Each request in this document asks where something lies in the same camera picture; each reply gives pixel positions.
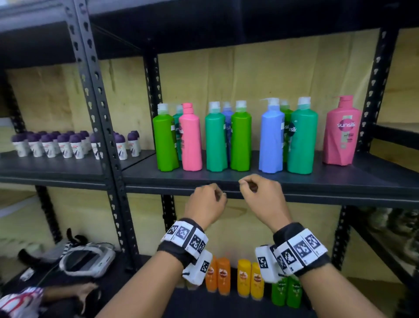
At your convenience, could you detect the small yellow shampoo bottle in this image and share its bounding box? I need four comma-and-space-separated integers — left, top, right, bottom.
250, 262, 265, 301
237, 259, 252, 298

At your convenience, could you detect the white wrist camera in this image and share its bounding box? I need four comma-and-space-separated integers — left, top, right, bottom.
254, 245, 284, 284
182, 249, 213, 287

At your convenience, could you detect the small orange shampoo bottle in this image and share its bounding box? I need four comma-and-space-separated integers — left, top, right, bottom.
217, 257, 231, 297
205, 255, 218, 293

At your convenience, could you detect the right wristband with marker tags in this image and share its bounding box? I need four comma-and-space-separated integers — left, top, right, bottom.
272, 222, 331, 277

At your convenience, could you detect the large blue shampoo bottle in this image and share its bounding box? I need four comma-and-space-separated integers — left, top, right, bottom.
258, 97, 285, 174
222, 101, 234, 164

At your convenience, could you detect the large pink shampoo bottle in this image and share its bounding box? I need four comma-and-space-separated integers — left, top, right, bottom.
178, 102, 203, 172
322, 95, 362, 166

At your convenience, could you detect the person's right forearm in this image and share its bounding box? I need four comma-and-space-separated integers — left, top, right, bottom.
299, 263, 387, 318

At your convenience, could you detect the wristband with marker tags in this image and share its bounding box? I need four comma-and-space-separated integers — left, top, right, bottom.
272, 222, 331, 277
157, 218, 209, 269

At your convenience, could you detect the person's left forearm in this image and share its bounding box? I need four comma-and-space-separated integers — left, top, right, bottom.
95, 251, 184, 318

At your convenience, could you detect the white plastic device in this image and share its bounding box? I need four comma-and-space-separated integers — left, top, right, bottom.
58, 243, 117, 279

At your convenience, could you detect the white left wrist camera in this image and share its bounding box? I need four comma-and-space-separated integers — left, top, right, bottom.
182, 249, 213, 287

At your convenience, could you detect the group of purple-capped deodorants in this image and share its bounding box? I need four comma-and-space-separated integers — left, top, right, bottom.
10, 130, 142, 161

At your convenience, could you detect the person's right hand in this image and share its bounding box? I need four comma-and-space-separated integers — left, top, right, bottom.
238, 173, 294, 234

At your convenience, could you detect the large teal shampoo bottle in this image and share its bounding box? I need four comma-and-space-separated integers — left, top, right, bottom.
205, 100, 228, 173
287, 97, 319, 175
172, 104, 184, 161

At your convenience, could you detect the left wristband with marker tags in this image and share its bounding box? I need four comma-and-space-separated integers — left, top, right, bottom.
157, 218, 209, 269

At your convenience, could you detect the large green shampoo bottle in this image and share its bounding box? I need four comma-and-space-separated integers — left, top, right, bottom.
280, 100, 294, 164
230, 100, 253, 172
152, 103, 180, 173

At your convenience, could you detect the person's left hand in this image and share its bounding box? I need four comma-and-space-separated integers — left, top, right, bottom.
182, 183, 227, 232

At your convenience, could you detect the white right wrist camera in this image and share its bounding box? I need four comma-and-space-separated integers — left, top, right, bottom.
254, 245, 284, 284

